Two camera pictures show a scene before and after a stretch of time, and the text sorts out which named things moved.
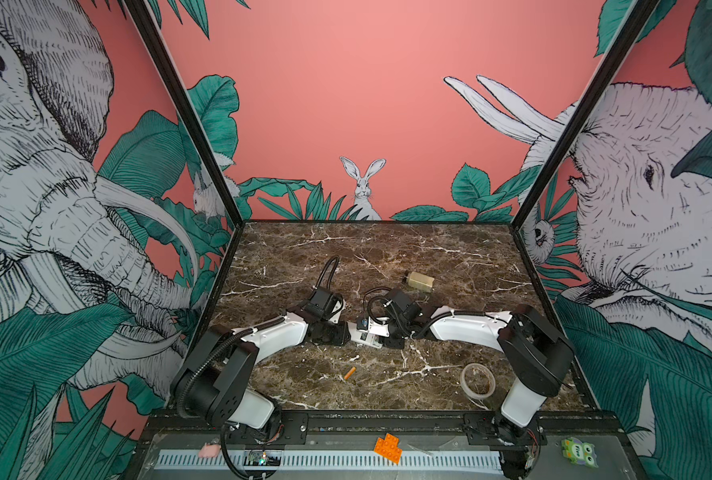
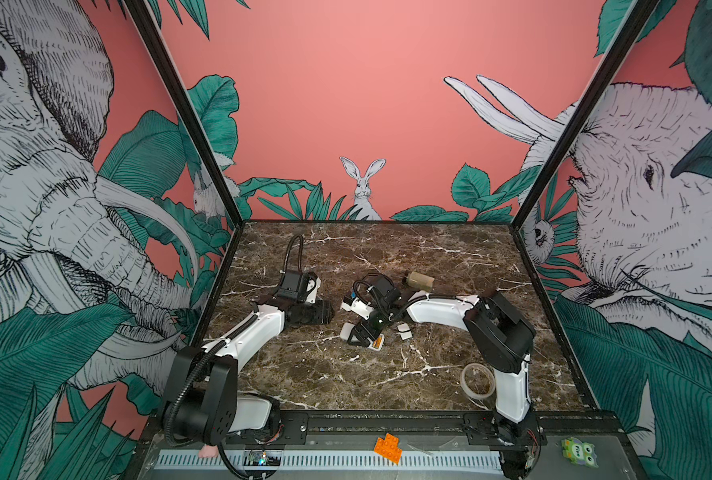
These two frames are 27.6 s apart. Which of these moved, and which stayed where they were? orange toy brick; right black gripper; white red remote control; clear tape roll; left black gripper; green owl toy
Moved: left black gripper; right black gripper
Stayed: green owl toy; clear tape roll; orange toy brick; white red remote control
